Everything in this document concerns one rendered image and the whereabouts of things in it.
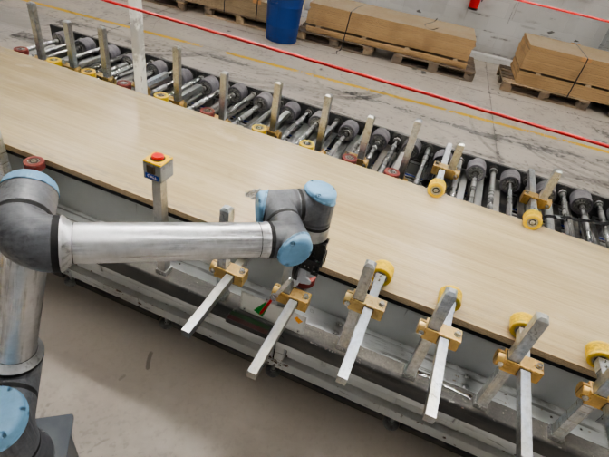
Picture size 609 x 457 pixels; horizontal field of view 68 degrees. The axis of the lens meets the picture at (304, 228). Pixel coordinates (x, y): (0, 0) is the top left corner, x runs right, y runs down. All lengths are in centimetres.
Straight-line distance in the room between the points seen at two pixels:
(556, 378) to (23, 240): 171
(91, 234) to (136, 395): 148
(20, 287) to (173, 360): 134
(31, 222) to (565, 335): 165
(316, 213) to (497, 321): 84
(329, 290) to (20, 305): 106
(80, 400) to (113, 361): 23
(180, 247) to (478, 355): 126
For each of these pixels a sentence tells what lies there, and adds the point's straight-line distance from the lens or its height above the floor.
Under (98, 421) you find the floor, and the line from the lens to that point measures 235.
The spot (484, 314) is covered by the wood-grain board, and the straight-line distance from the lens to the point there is 175.
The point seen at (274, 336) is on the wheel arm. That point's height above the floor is 86.
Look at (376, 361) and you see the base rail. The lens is 170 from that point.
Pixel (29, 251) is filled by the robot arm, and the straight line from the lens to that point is 99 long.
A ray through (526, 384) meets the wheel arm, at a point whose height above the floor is 96.
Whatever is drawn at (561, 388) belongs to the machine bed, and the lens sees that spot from 197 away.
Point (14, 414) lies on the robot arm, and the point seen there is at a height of 87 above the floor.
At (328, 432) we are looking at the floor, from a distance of 232.
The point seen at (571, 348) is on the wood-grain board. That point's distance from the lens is 183.
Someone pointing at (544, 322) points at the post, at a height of 116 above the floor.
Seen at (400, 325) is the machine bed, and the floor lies 70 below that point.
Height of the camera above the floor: 203
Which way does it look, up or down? 38 degrees down
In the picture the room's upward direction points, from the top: 11 degrees clockwise
